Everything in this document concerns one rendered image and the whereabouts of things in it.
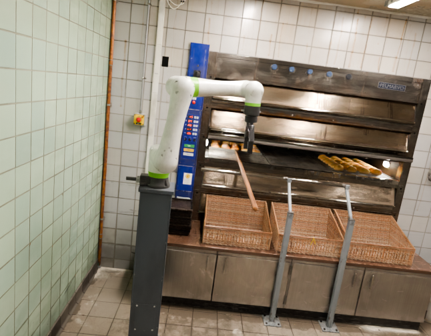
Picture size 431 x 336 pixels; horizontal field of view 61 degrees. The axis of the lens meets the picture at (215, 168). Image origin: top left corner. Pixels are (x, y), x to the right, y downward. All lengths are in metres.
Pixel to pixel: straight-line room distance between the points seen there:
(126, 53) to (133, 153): 0.86
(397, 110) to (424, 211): 1.00
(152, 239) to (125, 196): 1.28
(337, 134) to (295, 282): 1.34
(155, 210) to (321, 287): 1.66
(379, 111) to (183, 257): 2.11
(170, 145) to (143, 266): 0.79
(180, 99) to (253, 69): 1.44
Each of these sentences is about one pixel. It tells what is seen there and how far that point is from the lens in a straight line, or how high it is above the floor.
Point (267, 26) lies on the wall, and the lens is 3.32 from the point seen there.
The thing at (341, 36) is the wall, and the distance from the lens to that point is 3.46.
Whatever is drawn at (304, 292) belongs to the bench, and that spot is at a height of 0.27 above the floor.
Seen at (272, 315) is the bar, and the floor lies 0.07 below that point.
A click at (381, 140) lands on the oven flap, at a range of 3.63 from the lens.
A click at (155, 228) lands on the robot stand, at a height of 0.96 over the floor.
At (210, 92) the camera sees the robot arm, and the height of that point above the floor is 1.78.
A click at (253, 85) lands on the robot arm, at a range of 2.14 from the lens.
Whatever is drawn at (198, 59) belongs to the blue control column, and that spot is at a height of 2.02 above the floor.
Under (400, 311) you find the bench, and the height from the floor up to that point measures 0.19.
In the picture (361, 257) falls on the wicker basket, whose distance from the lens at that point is 3.32.
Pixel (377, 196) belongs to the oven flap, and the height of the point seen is 1.01.
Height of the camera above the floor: 1.83
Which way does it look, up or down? 13 degrees down
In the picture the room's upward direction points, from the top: 7 degrees clockwise
